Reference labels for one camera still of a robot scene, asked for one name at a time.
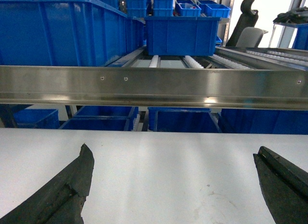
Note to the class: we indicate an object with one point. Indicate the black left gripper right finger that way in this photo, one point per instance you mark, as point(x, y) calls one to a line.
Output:
point(284, 187)

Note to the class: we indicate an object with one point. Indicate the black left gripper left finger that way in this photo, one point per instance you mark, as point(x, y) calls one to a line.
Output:
point(60, 200)

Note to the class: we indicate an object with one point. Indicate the blue crate under shelf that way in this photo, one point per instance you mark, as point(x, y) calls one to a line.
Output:
point(103, 118)
point(263, 121)
point(179, 119)

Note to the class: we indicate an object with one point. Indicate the stainless steel shelf rack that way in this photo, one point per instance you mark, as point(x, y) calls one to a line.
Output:
point(250, 78)

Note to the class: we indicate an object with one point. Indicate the blue crate far right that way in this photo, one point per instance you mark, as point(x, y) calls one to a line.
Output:
point(301, 38)

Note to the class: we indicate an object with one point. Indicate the grey office chair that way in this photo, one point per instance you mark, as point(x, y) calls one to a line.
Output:
point(245, 34)

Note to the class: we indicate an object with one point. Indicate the large blue crate left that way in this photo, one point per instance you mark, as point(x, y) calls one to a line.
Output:
point(65, 33)

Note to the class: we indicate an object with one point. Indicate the small blue bin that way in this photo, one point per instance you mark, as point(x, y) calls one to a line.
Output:
point(188, 9)
point(217, 10)

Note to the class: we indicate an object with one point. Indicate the blue crate on rollers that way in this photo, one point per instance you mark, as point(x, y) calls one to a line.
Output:
point(181, 35)

